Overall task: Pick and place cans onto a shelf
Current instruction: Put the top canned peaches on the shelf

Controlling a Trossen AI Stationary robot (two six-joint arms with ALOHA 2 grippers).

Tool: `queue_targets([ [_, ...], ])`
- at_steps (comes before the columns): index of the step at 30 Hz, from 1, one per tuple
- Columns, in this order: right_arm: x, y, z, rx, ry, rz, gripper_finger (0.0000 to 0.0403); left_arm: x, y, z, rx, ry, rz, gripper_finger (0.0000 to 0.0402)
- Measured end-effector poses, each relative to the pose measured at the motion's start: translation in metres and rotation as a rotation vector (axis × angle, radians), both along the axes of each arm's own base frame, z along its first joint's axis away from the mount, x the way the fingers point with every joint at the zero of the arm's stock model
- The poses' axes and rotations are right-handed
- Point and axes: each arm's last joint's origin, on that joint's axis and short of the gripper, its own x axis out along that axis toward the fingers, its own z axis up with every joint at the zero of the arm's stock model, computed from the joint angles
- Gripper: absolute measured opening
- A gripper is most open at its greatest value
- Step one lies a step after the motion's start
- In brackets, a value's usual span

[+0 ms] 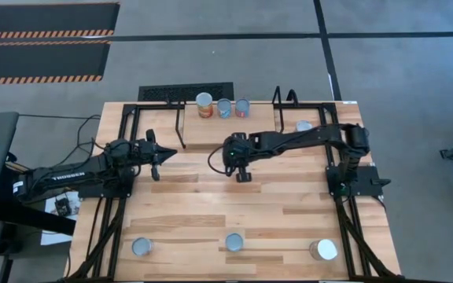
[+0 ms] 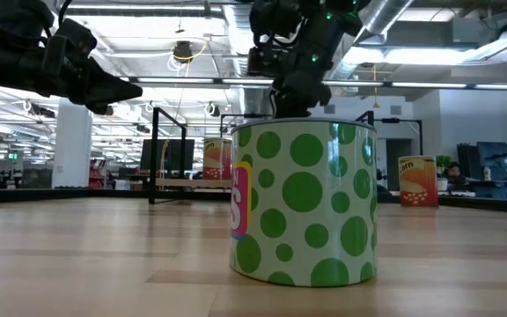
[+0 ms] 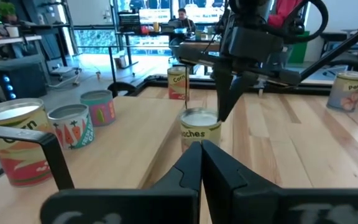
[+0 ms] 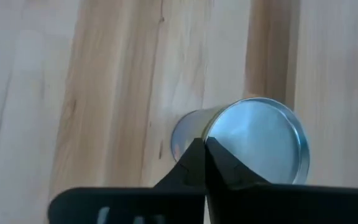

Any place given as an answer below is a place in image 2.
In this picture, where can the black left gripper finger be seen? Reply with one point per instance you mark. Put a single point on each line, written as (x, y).
(100, 108)
(104, 88)

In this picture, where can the green polka dot can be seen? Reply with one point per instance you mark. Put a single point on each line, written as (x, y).
(306, 198)

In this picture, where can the red yellow corn can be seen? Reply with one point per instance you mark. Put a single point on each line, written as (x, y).
(418, 180)
(216, 158)

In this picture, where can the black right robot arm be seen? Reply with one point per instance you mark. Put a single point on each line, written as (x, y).
(332, 35)

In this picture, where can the white building pillar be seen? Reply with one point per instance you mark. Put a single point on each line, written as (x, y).
(72, 145)

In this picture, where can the black ceiling spotlight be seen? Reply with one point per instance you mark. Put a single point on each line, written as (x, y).
(211, 109)

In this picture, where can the red storage rack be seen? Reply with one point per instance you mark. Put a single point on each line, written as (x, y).
(97, 174)

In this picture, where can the long ceiling strip light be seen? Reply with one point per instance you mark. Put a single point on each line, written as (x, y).
(429, 84)
(174, 80)

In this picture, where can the black computer monitor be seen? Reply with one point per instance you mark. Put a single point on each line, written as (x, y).
(493, 158)
(170, 154)
(467, 160)

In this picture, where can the green exit sign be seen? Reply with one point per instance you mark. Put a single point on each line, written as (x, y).
(12, 156)

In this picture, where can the dark grey door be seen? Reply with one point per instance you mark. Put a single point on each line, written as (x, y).
(392, 163)

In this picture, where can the green potted plant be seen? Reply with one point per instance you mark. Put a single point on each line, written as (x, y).
(443, 162)

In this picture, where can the person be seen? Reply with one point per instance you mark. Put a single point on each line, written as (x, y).
(454, 171)

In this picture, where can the small white bottle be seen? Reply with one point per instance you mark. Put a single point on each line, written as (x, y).
(487, 174)

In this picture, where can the dark office desk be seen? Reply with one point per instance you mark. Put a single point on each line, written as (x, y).
(500, 189)

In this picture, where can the grey wall vent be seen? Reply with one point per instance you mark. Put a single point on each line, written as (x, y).
(329, 109)
(395, 110)

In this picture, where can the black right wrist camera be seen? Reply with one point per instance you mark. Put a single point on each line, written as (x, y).
(266, 59)

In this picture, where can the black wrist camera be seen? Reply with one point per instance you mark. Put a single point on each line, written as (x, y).
(266, 59)
(77, 37)

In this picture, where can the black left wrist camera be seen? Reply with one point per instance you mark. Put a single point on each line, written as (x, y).
(77, 37)

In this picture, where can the silver ventilation duct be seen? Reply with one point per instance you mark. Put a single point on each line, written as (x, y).
(238, 35)
(381, 17)

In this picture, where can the black ceiling camera pod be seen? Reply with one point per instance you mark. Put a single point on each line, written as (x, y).
(183, 50)

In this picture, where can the wooden shelf with black frame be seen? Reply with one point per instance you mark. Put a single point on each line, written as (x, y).
(192, 182)

